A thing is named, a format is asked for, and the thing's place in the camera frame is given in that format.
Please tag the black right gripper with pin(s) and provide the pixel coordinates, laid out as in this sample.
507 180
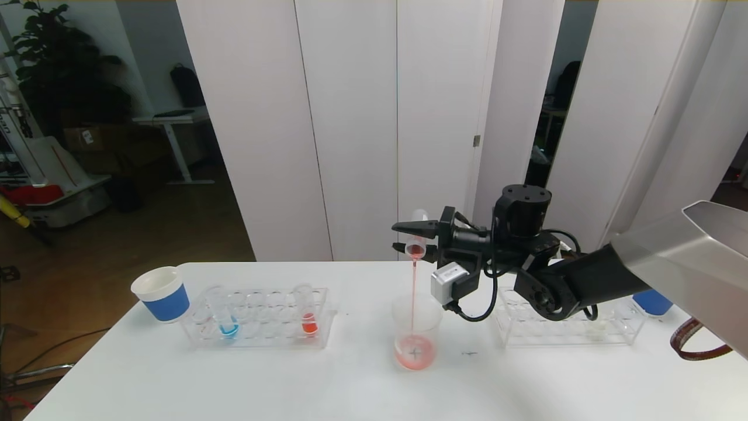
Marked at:
447 233

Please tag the test tube with red liquid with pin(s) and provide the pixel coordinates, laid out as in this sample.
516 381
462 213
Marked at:
309 324
416 251

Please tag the test tube with blue liquid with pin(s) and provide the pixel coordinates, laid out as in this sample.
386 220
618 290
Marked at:
229 330

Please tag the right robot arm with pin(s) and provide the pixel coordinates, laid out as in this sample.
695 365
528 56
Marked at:
584 280

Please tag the clear glass beaker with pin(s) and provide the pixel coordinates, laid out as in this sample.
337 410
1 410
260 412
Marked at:
416 354

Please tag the clear plastic test tube rack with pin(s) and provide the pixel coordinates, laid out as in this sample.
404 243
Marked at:
269 305
561 334

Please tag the test tube with pale liquid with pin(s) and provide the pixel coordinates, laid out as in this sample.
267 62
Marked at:
596 331

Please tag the white folding partition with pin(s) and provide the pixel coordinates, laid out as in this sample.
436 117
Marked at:
350 117
613 117

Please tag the black office chair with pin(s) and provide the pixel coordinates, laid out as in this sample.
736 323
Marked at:
565 82

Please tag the blue white paper cup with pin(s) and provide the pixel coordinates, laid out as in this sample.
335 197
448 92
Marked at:
166 301
651 303

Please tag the white standing desk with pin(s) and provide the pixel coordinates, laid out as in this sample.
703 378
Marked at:
169 120

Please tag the black backpack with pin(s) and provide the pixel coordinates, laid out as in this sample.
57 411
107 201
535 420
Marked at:
187 88

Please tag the brown cardboard box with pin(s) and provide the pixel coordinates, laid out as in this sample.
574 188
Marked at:
87 140

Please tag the white machine base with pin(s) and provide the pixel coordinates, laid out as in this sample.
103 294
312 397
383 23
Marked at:
58 169

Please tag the red box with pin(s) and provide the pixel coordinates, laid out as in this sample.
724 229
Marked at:
32 196

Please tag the dark green potted plant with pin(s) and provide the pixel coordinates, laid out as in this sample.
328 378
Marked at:
58 76

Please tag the black floor outlet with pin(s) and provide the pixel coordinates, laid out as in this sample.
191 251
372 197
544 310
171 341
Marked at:
9 273

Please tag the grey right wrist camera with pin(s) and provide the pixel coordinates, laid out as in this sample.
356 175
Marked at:
447 280

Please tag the metal chair frame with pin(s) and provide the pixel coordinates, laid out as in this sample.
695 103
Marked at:
35 374

